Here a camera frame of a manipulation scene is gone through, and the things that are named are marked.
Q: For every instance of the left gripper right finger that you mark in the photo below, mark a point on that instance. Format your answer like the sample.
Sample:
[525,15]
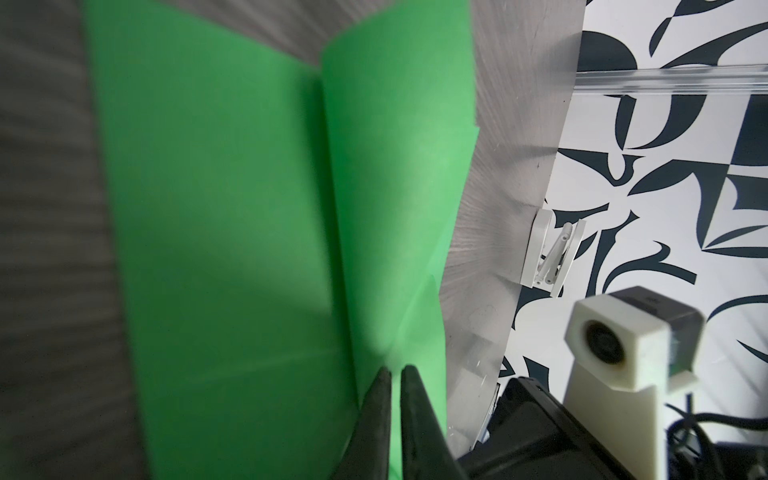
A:
[425,454]

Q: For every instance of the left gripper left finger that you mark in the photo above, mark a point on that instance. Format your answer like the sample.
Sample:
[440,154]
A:
[367,453]

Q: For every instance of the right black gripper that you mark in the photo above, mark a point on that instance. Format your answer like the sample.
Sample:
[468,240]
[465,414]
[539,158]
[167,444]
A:
[532,436]

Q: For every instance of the green square paper sheet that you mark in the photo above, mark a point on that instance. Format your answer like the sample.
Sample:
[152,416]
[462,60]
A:
[281,228]

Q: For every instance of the white box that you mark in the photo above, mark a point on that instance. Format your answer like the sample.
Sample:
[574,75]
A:
[550,252]

